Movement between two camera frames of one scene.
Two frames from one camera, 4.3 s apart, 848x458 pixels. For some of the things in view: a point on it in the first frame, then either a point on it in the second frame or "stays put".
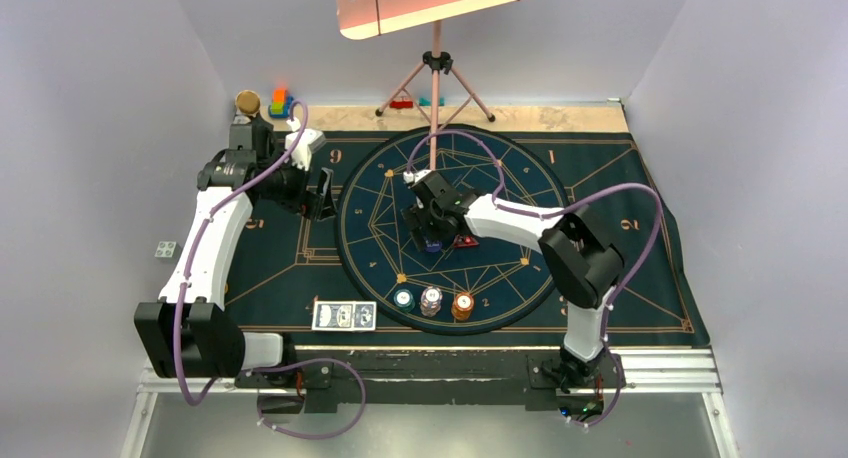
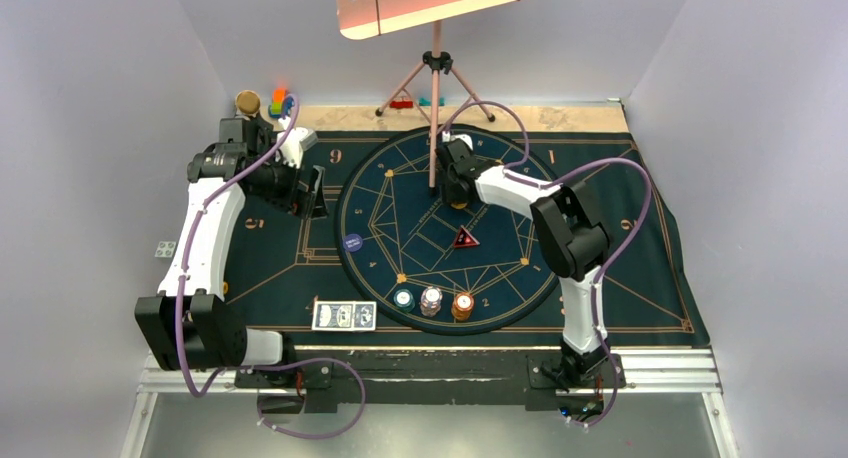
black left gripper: x=317 y=204 stays put
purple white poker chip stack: x=430 y=301 stays put
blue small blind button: x=433 y=247 → x=352 y=242
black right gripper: x=415 y=215 → x=450 y=194
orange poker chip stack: x=462 y=306 stays put
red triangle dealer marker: x=465 y=240 stays put
